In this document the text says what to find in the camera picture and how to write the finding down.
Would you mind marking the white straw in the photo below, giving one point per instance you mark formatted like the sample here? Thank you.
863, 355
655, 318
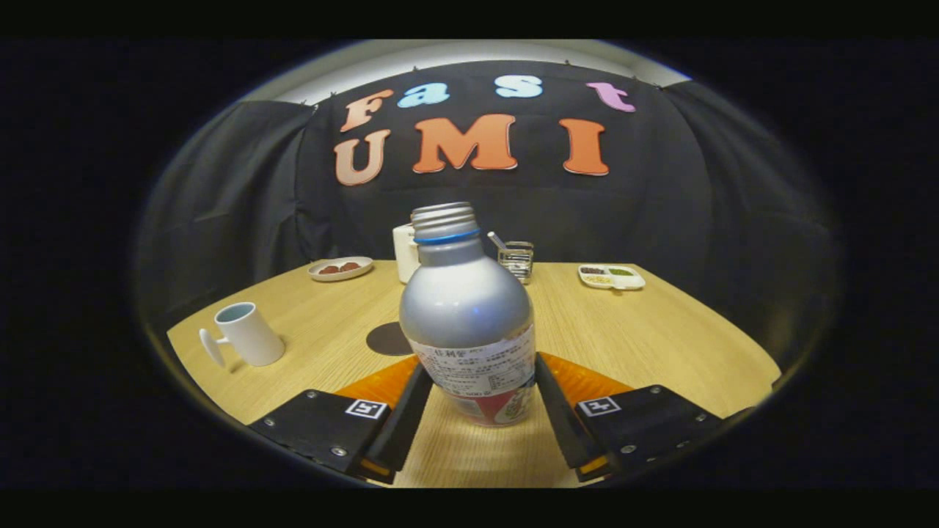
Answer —
497, 240

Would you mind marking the black backdrop cloth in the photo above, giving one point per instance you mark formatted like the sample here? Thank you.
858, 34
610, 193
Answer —
257, 191

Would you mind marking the white divided dish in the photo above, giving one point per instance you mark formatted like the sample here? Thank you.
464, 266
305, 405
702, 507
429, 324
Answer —
611, 278

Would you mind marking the dark brown round coaster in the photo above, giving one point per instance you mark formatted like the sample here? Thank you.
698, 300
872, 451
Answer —
385, 339

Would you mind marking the white cup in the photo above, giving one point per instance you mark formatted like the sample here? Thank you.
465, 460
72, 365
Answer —
253, 337

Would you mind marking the white oval plate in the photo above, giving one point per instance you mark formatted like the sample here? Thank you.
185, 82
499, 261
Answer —
340, 276

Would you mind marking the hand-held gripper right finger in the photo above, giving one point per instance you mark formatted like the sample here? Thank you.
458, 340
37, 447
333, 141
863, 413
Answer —
561, 418

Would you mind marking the white toaster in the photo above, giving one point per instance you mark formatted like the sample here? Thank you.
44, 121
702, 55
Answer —
404, 253

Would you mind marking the wooden table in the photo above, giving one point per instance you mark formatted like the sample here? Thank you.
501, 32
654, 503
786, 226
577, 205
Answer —
645, 337

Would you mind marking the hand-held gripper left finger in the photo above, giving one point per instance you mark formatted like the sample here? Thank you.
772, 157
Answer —
407, 425

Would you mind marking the silver juice bottle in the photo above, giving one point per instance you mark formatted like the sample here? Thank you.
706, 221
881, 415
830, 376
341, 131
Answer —
466, 308

